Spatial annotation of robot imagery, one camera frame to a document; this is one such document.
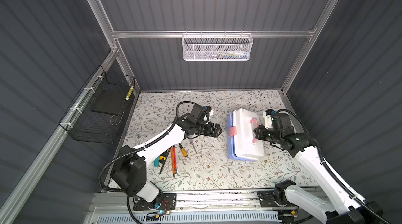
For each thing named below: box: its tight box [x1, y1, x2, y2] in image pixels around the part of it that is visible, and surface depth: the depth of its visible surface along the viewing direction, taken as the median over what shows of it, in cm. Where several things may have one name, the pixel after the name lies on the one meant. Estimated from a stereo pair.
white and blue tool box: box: [227, 108, 265, 162], surface depth 81 cm
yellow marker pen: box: [125, 85, 134, 100], surface depth 83 cm
